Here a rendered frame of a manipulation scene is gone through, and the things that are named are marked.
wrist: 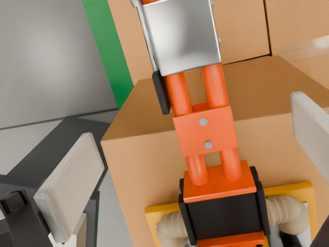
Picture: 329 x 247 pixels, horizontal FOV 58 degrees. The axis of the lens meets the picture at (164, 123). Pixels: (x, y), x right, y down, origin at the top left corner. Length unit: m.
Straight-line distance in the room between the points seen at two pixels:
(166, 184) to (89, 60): 1.04
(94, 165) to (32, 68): 1.43
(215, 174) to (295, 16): 0.60
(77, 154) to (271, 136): 0.38
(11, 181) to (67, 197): 0.77
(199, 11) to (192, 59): 0.04
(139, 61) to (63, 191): 0.73
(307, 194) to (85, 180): 0.42
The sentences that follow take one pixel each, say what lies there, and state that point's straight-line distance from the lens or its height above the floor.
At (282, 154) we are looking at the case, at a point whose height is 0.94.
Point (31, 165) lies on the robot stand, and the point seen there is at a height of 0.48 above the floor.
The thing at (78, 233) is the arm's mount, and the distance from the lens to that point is 0.84.
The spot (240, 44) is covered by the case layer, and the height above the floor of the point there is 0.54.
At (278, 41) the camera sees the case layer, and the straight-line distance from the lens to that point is 0.88.
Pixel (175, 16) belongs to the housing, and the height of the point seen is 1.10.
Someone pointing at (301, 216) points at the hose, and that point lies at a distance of 0.49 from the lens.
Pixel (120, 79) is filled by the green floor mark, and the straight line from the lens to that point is 1.47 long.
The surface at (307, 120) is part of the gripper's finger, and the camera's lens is 0.17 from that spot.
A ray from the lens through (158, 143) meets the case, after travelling 0.50.
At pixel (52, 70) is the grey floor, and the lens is 1.58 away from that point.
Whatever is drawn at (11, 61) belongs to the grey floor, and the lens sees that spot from 1.66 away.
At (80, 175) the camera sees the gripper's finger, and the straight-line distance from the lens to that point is 0.18.
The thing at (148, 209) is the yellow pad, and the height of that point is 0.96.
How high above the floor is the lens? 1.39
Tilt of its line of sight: 66 degrees down
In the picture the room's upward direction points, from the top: 168 degrees counter-clockwise
